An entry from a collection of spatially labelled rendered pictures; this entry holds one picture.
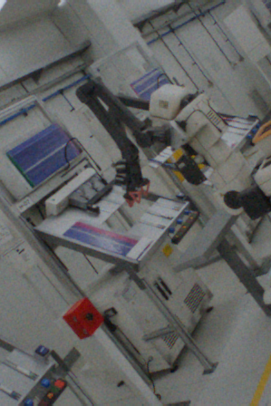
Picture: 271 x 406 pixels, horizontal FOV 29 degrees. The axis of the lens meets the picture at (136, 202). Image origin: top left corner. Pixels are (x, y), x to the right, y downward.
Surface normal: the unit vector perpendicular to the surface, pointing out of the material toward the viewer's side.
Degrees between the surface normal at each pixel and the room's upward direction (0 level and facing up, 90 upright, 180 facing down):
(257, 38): 90
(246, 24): 90
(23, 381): 47
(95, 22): 90
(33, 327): 90
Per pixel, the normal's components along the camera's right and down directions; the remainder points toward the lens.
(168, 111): -0.40, 0.43
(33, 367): 0.05, -0.83
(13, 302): 0.63, -0.40
